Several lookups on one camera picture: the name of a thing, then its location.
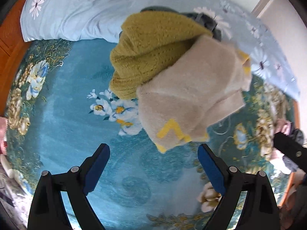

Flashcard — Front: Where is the pink cloth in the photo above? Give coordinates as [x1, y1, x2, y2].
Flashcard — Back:
[0, 117, 9, 155]

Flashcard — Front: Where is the beige sweater with yellow pattern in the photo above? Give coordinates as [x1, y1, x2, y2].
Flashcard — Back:
[136, 35, 252, 154]

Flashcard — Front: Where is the light blue floral quilt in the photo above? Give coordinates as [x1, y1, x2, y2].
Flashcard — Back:
[20, 0, 301, 101]

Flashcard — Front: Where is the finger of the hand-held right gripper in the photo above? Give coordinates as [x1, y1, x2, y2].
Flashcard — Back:
[273, 132, 307, 172]

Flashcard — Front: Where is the orange wooden bed frame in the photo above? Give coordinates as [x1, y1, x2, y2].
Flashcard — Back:
[0, 0, 31, 118]

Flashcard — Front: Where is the grey garment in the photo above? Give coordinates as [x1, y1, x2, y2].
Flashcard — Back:
[140, 6, 223, 41]

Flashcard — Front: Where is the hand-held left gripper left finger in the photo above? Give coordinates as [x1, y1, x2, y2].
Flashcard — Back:
[27, 143, 111, 230]

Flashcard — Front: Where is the teal floral blanket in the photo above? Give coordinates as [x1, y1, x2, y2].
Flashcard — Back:
[5, 38, 299, 230]

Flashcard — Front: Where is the olive yellow knit sweater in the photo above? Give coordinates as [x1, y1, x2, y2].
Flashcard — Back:
[109, 12, 214, 100]

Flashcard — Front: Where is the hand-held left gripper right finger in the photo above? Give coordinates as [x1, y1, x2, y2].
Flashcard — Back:
[197, 144, 281, 230]

